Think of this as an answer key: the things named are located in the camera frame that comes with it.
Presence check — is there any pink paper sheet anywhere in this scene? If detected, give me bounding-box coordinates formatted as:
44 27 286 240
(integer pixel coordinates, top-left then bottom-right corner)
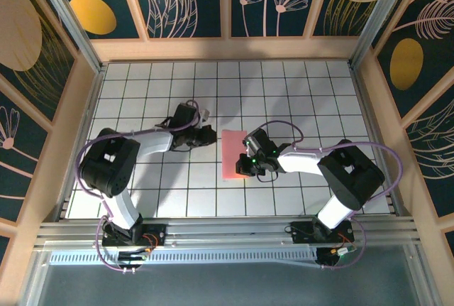
221 129 249 181

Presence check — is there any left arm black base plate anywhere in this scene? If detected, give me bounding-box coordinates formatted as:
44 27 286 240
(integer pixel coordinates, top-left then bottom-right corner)
101 223 167 248

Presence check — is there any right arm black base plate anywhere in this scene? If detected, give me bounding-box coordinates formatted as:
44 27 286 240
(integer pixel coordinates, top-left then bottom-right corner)
285 220 355 245

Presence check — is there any aluminium mounting rail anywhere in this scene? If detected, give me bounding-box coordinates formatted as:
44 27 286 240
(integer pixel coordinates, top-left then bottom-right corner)
33 215 423 250

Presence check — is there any aluminium corner post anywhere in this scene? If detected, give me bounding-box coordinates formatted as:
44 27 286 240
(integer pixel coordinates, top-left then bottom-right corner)
349 0 418 67
30 0 107 72

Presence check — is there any aluminium table side rail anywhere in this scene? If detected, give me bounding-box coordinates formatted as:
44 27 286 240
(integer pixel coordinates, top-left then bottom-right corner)
349 64 414 218
55 66 107 221

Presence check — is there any black electronics board with wires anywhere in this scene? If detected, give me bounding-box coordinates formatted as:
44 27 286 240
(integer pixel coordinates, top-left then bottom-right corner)
118 248 150 274
314 244 358 271

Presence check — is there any slotted grey cable duct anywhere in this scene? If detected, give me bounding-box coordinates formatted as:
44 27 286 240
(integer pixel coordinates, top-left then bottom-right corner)
49 248 320 268

